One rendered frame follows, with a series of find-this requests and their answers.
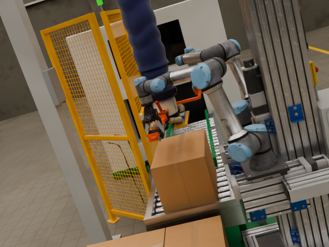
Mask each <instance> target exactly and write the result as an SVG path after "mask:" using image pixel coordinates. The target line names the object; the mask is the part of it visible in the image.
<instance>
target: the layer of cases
mask: <svg viewBox="0 0 329 247"><path fill-rule="evenodd" d="M86 247H230V246H229V243H228V239H227V236H226V232H225V229H224V225H223V222H222V219H221V216H220V215H219V216H215V217H211V218H206V219H202V220H197V221H193V222H188V223H184V224H179V225H175V226H170V227H166V229H165V228H162V229H157V230H153V231H148V232H145V233H140V234H136V235H131V236H127V237H123V238H118V239H114V240H110V241H105V242H101V243H97V244H93V245H88V246H86Z"/></svg>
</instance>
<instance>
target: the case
mask: <svg viewBox="0 0 329 247"><path fill-rule="evenodd" d="M150 170H151V173H152V176H153V179H154V182H155V185H156V188H157V191H158V195H159V198H160V201H161V204H162V207H163V210H164V213H168V212H172V211H177V210H181V209H185V208H190V207H194V206H198V205H202V204H206V203H210V202H215V201H218V190H217V176H216V168H215V164H214V161H213V157H212V153H211V149H210V146H209V142H208V139H207V135H206V132H205V129H200V130H196V131H192V132H188V133H184V134H180V135H176V136H172V137H168V138H164V139H161V142H158V145H157V149H156V152H155V155H154V158H153V161H152V165H151V168H150Z"/></svg>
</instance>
